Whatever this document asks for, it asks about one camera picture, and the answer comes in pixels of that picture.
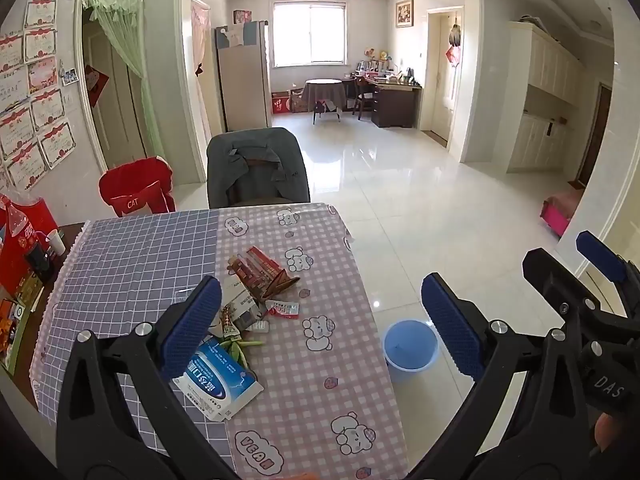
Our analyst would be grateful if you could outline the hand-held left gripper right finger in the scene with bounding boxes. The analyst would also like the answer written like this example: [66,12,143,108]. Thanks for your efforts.
[410,272,593,480]

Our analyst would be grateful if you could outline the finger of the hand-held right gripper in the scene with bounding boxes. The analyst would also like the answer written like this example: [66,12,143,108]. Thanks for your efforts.
[522,247,603,321]
[575,230,640,318]

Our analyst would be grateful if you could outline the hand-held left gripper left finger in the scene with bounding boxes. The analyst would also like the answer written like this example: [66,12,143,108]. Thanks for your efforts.
[56,275,241,480]

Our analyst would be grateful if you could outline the blue plastic bucket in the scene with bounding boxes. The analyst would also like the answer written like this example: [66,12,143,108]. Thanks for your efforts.
[384,321,441,385]

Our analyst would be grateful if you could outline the green wrapper scraps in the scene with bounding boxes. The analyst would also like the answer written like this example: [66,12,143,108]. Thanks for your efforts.
[220,339,265,366]

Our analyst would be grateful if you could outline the grey white wrapper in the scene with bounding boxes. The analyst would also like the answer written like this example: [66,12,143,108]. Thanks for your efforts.
[220,277,266,333]

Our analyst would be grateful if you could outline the blue white medicine box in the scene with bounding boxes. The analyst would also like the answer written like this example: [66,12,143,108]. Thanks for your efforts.
[172,337,264,423]

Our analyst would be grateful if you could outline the red printed carton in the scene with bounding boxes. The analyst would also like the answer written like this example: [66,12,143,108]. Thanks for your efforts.
[227,246,302,301]

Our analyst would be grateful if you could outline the red white sachet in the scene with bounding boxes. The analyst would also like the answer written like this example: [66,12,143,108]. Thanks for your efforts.
[265,299,301,321]

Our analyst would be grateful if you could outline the person's right hand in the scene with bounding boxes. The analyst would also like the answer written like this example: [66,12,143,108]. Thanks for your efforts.
[594,414,623,458]

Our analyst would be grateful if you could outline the pink stool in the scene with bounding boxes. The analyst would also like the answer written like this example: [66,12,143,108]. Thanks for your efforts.
[540,189,585,237]

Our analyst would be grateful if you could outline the brown door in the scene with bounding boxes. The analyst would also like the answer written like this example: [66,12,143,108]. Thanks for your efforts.
[575,85,613,188]

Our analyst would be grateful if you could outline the checked printed tablecloth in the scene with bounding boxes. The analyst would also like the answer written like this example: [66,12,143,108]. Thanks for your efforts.
[30,202,408,480]

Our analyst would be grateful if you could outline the chair with red cover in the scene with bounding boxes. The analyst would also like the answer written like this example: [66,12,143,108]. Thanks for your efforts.
[98,156,177,218]

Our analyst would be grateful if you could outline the green yellow box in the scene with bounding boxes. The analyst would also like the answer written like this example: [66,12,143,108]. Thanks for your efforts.
[17,272,46,311]

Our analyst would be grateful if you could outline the black box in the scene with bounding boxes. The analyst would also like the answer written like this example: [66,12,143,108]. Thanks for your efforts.
[25,249,57,283]

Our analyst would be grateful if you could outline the white cabinet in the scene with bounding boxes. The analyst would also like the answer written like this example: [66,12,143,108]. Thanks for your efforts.
[507,20,586,173]

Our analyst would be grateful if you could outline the orange red box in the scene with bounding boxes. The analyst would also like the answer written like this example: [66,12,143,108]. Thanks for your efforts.
[0,300,26,356]

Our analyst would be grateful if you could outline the chair with grey jacket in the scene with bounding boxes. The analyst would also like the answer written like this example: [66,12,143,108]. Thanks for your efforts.
[206,127,311,209]

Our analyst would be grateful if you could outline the red gift bag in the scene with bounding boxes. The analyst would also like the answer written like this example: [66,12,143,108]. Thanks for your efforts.
[0,199,60,301]

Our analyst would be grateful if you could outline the clear bottle with red label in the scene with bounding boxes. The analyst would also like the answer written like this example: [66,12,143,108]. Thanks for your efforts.
[0,195,36,256]

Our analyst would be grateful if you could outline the white door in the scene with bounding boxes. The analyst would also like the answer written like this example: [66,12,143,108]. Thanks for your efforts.
[427,7,463,143]

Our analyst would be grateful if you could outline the dark wooden desk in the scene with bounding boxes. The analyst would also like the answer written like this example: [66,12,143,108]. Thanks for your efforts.
[345,72,423,128]

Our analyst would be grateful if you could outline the wooden chair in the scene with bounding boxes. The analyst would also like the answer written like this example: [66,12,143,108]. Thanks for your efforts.
[351,76,383,121]

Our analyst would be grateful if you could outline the hanging door decoration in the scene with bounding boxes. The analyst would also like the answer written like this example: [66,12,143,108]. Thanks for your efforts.
[446,17,463,68]

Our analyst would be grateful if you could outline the small chair with clothes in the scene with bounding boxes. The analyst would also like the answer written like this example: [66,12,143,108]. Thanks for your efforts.
[312,100,343,125]

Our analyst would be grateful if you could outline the beige refrigerator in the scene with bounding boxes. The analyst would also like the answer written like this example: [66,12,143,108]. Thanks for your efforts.
[215,20,272,133]

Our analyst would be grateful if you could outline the toys and books clutter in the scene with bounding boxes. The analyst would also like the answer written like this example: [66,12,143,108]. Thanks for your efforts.
[355,49,421,86]

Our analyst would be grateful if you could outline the red door hanging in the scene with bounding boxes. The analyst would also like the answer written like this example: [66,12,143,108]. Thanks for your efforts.
[82,65,110,108]

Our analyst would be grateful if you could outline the round table with dark cloth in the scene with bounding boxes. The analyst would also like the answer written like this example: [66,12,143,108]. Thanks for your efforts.
[301,78,347,113]

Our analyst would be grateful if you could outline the green curtain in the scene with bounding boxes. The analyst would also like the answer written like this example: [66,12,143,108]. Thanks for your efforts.
[82,0,166,161]

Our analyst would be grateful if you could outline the pink curtain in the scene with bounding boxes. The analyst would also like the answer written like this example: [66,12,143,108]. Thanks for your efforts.
[191,0,213,141]

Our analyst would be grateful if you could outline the window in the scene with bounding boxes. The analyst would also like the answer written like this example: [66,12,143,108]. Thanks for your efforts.
[272,1,347,67]

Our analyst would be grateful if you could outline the wall of certificates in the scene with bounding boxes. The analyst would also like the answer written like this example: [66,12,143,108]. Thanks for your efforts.
[0,0,76,193]

